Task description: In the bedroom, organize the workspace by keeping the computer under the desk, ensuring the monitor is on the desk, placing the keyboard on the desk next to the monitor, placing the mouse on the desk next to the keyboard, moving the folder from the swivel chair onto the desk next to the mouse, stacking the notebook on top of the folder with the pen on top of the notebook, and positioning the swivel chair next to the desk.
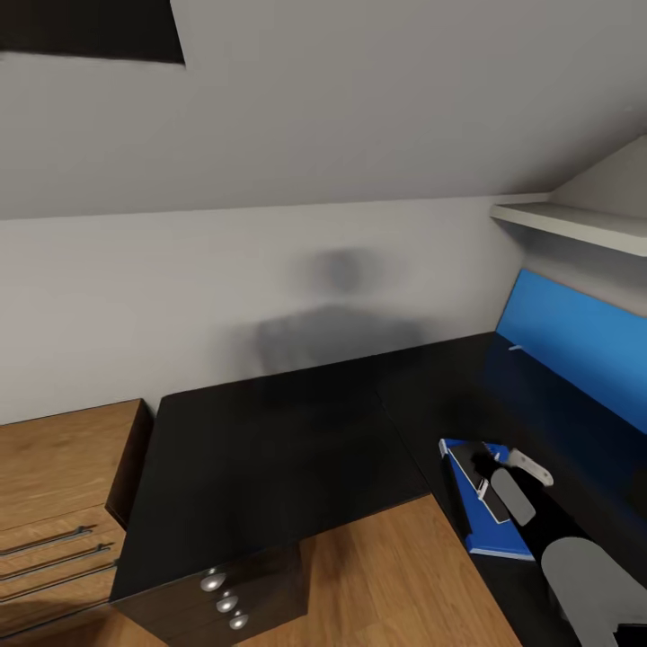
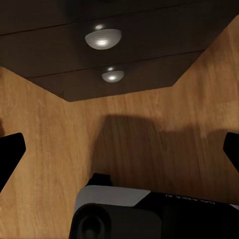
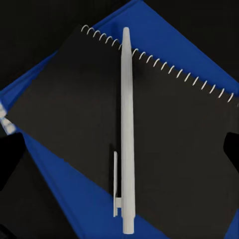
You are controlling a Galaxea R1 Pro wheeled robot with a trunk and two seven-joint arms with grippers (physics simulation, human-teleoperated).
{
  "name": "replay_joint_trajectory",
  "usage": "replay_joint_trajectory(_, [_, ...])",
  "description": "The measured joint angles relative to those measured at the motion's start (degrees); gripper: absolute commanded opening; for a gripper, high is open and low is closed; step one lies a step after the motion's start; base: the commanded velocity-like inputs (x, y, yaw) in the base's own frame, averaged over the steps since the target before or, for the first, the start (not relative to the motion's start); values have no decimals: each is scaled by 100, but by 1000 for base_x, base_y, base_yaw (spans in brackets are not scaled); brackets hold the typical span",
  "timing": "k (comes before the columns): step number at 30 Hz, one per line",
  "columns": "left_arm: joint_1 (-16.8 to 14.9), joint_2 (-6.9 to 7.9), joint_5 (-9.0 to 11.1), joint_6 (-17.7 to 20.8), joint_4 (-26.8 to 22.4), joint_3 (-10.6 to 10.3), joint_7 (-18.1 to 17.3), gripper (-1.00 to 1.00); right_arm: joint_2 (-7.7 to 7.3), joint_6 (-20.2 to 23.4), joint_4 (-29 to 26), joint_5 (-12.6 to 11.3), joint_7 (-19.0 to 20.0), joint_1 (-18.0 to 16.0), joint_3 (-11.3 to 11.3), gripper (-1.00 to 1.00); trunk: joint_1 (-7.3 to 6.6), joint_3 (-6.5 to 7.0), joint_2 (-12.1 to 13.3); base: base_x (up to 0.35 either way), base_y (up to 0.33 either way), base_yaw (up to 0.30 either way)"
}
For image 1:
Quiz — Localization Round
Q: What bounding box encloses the monitor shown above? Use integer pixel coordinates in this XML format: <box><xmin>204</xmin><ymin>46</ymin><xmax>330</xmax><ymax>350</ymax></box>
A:
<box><xmin>612</xmin><ymin>460</ymin><xmax>647</xmax><ymax>522</ymax></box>

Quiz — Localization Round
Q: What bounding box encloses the folder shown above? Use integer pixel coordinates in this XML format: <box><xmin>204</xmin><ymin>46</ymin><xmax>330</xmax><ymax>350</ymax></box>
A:
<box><xmin>439</xmin><ymin>439</ymin><xmax>535</xmax><ymax>562</ymax></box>

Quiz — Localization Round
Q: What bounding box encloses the mouse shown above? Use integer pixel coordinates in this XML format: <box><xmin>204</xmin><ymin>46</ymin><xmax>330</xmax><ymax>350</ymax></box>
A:
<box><xmin>544</xmin><ymin>578</ymin><xmax>569</xmax><ymax>623</ymax></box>

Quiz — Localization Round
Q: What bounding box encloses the notebook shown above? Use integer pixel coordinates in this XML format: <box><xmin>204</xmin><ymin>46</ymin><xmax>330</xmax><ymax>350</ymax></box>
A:
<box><xmin>448</xmin><ymin>440</ymin><xmax>510</xmax><ymax>524</ymax></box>

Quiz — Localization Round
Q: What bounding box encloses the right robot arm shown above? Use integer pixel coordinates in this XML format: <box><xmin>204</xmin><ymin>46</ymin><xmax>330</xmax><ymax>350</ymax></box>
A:
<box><xmin>471</xmin><ymin>451</ymin><xmax>647</xmax><ymax>647</ymax></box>

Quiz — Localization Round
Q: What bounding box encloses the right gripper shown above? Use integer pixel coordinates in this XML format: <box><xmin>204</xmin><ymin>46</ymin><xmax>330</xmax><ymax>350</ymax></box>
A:
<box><xmin>471</xmin><ymin>454</ymin><xmax>503</xmax><ymax>484</ymax></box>

